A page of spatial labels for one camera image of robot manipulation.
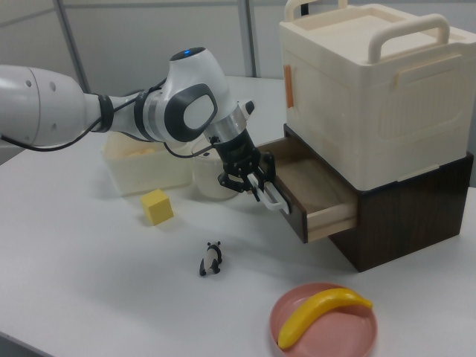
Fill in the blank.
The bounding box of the orange strip on cream box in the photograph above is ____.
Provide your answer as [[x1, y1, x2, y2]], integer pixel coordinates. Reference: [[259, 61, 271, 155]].
[[283, 64, 296, 110]]

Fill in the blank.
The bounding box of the brown drawer with white handle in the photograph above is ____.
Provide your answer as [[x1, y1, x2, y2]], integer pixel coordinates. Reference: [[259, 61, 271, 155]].
[[247, 137, 360, 246]]

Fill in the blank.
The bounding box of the yellow toy banana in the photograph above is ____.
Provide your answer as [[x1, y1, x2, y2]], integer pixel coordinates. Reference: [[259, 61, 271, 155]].
[[277, 286, 374, 351]]

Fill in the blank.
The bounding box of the cream round lidded canister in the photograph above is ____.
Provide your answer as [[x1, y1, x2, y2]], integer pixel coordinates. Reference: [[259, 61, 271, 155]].
[[190, 139, 241, 202]]

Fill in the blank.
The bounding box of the white open plastic bin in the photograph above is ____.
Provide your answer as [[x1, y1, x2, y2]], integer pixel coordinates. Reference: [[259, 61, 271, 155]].
[[101, 132, 195, 196]]

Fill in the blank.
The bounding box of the pink round plate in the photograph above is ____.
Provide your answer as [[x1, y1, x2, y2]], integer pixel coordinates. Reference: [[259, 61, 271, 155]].
[[268, 282, 379, 357]]

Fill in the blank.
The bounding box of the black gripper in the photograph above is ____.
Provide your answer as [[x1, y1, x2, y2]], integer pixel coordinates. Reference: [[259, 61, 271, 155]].
[[209, 127, 278, 204]]

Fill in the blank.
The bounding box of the yellow foam cube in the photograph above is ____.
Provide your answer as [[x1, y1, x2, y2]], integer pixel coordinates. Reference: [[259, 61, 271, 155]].
[[140, 187, 175, 227]]

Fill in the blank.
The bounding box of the cream plastic box with handles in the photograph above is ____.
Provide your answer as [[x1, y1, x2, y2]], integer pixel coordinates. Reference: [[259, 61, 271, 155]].
[[278, 0, 475, 193]]

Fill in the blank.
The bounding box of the small panda figurine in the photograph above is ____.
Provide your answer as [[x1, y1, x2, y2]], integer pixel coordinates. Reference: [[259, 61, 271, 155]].
[[199, 240, 225, 277]]

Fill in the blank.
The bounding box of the dark brown wooden cabinet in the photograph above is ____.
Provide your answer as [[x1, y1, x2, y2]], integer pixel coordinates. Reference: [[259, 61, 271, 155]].
[[283, 123, 475, 274]]

